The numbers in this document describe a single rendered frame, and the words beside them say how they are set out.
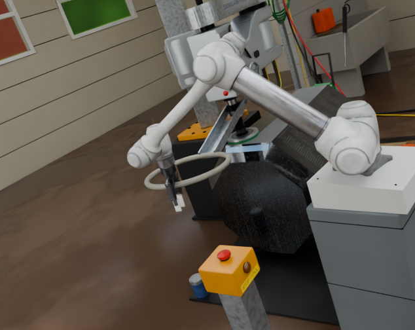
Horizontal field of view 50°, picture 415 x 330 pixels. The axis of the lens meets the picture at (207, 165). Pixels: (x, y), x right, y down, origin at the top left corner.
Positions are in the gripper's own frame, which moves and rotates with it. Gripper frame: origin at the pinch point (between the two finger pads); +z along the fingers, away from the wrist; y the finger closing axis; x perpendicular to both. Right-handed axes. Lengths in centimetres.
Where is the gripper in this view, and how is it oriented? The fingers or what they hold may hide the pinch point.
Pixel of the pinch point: (179, 203)
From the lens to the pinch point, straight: 222.6
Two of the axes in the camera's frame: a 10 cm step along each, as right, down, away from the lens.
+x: -9.3, 1.6, 3.4
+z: 2.7, 9.2, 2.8
